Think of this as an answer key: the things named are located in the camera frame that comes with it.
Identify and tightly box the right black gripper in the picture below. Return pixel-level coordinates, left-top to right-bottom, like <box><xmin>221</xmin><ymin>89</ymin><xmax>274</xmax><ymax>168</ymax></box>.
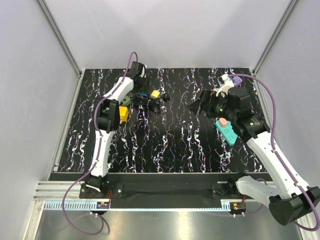
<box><xmin>186</xmin><ymin>89</ymin><xmax>237</xmax><ymax>122</ymax></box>

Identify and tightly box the pink plug adapter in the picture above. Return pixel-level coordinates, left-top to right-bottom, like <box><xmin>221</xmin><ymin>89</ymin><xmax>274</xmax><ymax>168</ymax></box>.
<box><xmin>219</xmin><ymin>117</ymin><xmax>228</xmax><ymax>128</ymax></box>

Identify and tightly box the light blue plug adapter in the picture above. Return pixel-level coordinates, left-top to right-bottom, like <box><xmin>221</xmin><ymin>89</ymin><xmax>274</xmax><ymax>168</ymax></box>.
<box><xmin>138</xmin><ymin>92</ymin><xmax>149</xmax><ymax>98</ymax></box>

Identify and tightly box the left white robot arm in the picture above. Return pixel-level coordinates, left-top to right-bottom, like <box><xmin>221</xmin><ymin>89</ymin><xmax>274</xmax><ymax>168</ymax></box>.
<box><xmin>85</xmin><ymin>61</ymin><xmax>150</xmax><ymax>198</ymax></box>

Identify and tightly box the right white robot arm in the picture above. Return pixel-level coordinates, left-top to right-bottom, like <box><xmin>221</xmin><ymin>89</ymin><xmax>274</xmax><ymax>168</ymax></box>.
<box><xmin>188</xmin><ymin>87</ymin><xmax>320</xmax><ymax>226</ymax></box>

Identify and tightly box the small yellow plug adapter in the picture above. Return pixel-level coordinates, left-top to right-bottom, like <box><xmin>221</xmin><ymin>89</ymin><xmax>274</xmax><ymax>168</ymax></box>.
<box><xmin>150</xmin><ymin>90</ymin><xmax>161</xmax><ymax>99</ymax></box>

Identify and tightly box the green power strip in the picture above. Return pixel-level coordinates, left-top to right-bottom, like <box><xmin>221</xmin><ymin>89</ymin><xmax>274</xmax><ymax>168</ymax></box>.
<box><xmin>122</xmin><ymin>95</ymin><xmax>132</xmax><ymax>107</ymax></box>

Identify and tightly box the yellow cube adapter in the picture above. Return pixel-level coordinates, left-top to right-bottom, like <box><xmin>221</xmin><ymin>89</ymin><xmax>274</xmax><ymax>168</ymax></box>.
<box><xmin>119</xmin><ymin>106</ymin><xmax>129</xmax><ymax>122</ymax></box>

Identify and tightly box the teal triangular power strip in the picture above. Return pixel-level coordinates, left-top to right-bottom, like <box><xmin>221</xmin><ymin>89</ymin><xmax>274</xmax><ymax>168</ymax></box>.
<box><xmin>215</xmin><ymin>119</ymin><xmax>238</xmax><ymax>146</ymax></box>

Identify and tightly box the purple power strip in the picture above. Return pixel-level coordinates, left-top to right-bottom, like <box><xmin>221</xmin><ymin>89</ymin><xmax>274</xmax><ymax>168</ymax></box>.
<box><xmin>230</xmin><ymin>76</ymin><xmax>243</xmax><ymax>87</ymax></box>

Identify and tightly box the black cable bundle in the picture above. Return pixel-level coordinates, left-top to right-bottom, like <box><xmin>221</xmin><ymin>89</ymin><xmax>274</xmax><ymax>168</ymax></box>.
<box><xmin>131</xmin><ymin>93</ymin><xmax>171</xmax><ymax>113</ymax></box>

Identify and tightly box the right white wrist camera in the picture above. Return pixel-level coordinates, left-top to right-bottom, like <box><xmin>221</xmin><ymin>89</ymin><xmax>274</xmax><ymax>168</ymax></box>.
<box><xmin>216</xmin><ymin>74</ymin><xmax>235</xmax><ymax>97</ymax></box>

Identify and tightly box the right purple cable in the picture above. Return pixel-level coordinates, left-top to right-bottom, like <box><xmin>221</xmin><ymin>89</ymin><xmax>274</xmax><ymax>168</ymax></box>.
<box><xmin>228</xmin><ymin>73</ymin><xmax>320</xmax><ymax>231</ymax></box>

